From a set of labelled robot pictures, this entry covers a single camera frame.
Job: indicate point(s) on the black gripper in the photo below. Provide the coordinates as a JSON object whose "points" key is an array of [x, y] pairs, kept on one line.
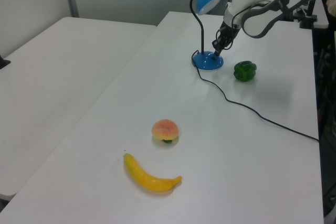
{"points": [[228, 33]]}

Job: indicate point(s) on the blue desk lamp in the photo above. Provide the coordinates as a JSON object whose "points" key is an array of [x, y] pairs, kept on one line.
{"points": [[206, 61]]}

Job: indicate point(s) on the white background desk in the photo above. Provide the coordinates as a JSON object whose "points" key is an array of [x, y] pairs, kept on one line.
{"points": [[322, 11]]}

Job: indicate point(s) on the green bell pepper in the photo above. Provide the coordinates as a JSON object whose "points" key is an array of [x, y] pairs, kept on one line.
{"points": [[244, 71]]}

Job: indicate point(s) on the black pole with clamp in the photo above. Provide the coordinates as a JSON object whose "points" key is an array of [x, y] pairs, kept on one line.
{"points": [[309, 20]]}

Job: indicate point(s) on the peach fruit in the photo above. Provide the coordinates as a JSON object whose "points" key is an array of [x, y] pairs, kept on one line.
{"points": [[165, 129]]}

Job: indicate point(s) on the yellow banana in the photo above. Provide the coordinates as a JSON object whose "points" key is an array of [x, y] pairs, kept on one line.
{"points": [[147, 179]]}

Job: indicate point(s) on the white side table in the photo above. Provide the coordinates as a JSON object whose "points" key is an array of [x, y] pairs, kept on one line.
{"points": [[65, 64]]}

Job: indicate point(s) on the black bracket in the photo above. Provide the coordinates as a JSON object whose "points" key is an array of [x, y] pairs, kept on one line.
{"points": [[4, 62]]}

